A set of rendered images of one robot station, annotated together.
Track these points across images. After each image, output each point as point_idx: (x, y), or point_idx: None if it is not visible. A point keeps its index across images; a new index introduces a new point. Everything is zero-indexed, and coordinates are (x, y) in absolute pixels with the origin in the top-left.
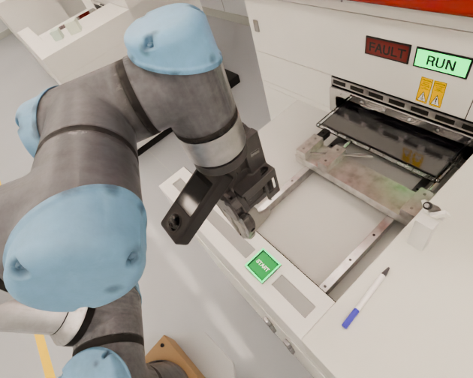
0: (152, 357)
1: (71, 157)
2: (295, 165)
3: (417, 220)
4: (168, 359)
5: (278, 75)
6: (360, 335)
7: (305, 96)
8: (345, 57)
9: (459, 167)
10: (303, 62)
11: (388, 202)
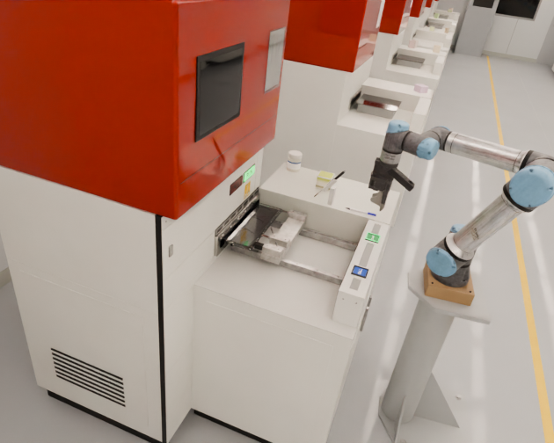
0: (440, 285)
1: (433, 128)
2: (276, 272)
3: (333, 189)
4: (433, 278)
5: (181, 281)
6: (375, 213)
7: (199, 272)
8: (222, 207)
9: None
10: (200, 241)
11: (298, 224)
